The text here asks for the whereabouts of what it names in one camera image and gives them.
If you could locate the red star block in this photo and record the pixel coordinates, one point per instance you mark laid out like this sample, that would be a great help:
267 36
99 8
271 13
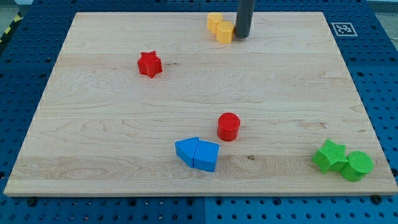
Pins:
149 64

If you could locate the wooden board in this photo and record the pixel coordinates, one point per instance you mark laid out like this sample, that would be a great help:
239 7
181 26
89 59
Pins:
102 129

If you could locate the yellow hexagon block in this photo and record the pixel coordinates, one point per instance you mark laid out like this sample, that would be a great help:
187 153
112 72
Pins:
225 32

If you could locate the blue pentagon block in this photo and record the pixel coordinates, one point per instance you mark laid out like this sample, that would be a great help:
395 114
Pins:
206 155

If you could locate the white fiducial marker tag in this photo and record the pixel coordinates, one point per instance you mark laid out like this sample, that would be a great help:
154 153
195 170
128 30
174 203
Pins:
344 29

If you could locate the red cylinder block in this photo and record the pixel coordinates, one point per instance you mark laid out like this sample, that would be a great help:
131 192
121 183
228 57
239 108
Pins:
228 126

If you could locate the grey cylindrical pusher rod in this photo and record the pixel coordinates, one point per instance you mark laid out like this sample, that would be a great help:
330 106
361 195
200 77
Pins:
244 18

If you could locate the blue triangle block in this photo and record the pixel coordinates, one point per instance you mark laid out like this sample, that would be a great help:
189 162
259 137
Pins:
185 149

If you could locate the yellow black hazard tape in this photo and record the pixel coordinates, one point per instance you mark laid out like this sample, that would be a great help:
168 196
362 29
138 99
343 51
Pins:
10 30

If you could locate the green cylinder block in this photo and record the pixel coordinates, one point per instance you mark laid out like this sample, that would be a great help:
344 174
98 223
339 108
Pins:
359 165

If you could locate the yellow heart block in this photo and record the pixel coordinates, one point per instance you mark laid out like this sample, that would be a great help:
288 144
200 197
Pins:
213 19

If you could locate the green star block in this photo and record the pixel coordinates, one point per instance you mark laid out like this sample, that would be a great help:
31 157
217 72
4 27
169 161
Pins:
330 157

